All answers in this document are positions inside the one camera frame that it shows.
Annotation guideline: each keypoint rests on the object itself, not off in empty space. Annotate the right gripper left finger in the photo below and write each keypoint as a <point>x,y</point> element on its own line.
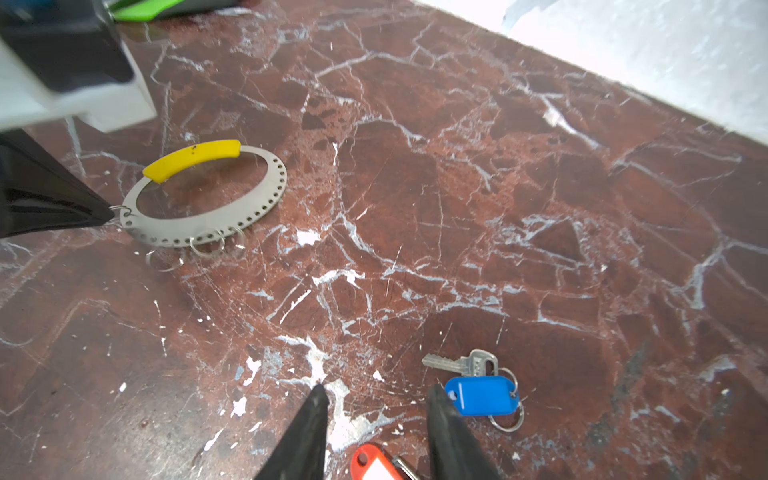
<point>301,452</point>

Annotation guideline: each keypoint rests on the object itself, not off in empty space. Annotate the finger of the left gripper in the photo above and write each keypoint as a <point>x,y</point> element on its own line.
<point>39,194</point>

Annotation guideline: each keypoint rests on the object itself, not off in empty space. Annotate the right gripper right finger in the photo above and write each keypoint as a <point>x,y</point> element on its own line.
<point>454,452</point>

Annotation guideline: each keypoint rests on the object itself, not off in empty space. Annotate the key with blue tag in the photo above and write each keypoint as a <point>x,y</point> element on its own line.
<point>482,388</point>

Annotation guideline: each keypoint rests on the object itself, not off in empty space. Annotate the green black work glove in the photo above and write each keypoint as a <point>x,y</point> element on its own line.
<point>139,11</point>

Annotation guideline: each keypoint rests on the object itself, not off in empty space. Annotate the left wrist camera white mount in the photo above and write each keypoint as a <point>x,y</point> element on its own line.
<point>67,59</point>

